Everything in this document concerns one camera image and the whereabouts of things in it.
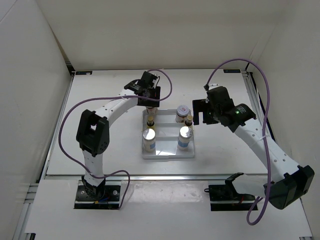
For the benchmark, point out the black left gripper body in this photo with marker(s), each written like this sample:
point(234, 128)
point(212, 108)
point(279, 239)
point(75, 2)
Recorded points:
point(152, 92)

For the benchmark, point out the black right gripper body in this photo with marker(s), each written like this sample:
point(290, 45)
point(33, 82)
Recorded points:
point(215, 112)

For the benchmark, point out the spice jar white lid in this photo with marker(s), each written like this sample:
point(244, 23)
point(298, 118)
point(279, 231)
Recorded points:
point(182, 112)
point(151, 110)

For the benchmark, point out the small yellow label bottle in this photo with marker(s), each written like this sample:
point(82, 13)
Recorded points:
point(150, 124)
point(189, 121)

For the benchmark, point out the white shaker silver cap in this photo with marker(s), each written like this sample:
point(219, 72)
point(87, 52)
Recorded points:
point(184, 138)
point(149, 140)

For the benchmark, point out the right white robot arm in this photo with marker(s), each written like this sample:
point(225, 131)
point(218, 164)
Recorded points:
point(286, 179)

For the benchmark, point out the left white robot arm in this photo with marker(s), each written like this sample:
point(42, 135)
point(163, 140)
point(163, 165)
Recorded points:
point(93, 134)

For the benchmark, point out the right black corner label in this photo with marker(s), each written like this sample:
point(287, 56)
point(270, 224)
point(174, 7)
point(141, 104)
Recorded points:
point(231, 71)

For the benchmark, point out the black corner label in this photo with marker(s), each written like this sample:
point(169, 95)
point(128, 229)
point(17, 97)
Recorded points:
point(231, 71)
point(83, 73)

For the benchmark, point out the white divided organizer tray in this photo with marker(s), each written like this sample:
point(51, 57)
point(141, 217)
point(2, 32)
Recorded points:
point(166, 137)

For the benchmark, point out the left black corner label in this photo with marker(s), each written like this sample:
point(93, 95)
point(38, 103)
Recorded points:
point(83, 73)

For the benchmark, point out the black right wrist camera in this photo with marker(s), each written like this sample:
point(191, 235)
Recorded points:
point(218, 95)

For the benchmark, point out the right aluminium frame rail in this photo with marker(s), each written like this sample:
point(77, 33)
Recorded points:
point(254, 96)

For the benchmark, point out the aluminium frame rail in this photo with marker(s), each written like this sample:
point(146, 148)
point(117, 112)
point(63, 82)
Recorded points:
point(254, 96)
point(57, 122)
point(157, 177)

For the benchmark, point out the front aluminium frame rail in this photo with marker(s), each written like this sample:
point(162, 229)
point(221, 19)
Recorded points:
point(157, 177)

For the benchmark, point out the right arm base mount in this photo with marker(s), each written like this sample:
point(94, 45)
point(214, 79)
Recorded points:
point(221, 199)

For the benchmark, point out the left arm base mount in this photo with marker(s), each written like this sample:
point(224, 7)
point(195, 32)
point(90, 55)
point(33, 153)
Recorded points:
point(110, 200)

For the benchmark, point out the left aluminium frame rail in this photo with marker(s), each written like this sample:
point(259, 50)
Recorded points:
point(57, 122)

